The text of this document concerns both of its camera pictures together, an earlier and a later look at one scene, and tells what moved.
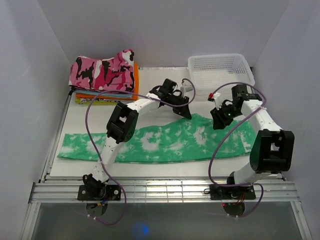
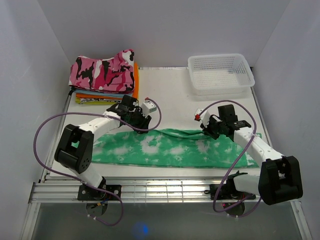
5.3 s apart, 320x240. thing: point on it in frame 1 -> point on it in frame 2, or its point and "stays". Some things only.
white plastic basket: x=209 y=74 stays
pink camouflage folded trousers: x=116 y=74 stays
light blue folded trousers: x=112 y=94 stays
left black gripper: x=183 y=111 -> x=145 y=121
